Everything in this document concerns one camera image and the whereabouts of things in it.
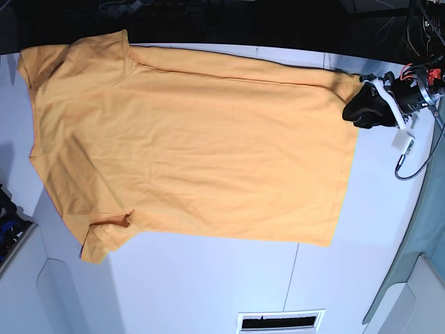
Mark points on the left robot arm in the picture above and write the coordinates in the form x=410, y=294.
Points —
x=423, y=35

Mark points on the blue black clutter bin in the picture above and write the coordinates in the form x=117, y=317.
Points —
x=13, y=226

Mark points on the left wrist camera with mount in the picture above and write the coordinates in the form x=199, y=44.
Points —
x=404, y=138

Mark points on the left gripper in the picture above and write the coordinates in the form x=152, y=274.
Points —
x=369, y=110

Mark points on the orange t-shirt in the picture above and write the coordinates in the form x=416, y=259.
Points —
x=131, y=139

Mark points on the green cloth at right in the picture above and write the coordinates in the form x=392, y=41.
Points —
x=425, y=232

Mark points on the white table slot vent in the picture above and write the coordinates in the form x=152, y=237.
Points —
x=296, y=322

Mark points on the orange handled scissors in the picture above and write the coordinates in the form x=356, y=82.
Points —
x=439, y=120

